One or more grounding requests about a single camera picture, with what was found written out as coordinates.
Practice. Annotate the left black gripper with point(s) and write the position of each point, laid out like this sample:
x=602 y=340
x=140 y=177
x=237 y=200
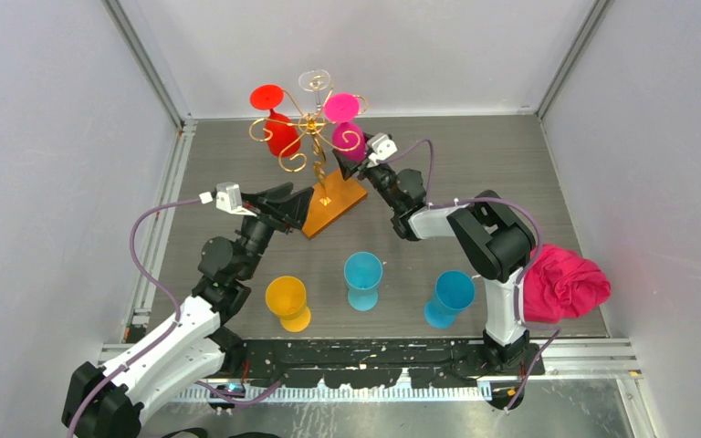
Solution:
x=293 y=209

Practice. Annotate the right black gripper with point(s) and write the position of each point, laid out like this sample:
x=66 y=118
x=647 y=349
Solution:
x=347 y=167

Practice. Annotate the pink plastic wine glass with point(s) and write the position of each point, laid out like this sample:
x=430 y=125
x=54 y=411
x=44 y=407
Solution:
x=347 y=137

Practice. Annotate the red plastic wine glass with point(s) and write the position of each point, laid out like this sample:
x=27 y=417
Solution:
x=276 y=130

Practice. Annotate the yellow plastic wine glass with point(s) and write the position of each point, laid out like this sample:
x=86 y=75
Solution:
x=286 y=298

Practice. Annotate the clear wine glass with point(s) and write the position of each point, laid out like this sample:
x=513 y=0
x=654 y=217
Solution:
x=320 y=84

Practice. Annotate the blue wine glass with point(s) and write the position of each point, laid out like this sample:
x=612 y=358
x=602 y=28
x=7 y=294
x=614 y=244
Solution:
x=363 y=274
x=454 y=292

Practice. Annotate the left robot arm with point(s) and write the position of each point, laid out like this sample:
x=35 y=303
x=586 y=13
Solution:
x=116 y=398

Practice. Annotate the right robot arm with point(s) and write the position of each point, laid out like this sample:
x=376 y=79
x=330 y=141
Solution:
x=499 y=238

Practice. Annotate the pink crumpled cloth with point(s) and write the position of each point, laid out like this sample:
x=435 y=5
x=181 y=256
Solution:
x=562 y=284

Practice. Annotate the gold wire glass rack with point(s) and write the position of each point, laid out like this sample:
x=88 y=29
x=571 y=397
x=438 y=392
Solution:
x=333 y=197

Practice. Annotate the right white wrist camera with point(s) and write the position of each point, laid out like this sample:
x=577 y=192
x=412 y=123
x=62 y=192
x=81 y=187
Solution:
x=380 y=147

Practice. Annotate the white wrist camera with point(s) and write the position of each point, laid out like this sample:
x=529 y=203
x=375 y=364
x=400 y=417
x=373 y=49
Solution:
x=380 y=147
x=227 y=197

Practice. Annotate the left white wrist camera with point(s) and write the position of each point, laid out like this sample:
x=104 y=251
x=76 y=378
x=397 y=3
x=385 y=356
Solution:
x=227 y=197

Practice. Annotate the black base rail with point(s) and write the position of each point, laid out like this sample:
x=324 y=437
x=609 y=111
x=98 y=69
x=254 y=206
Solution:
x=371 y=363

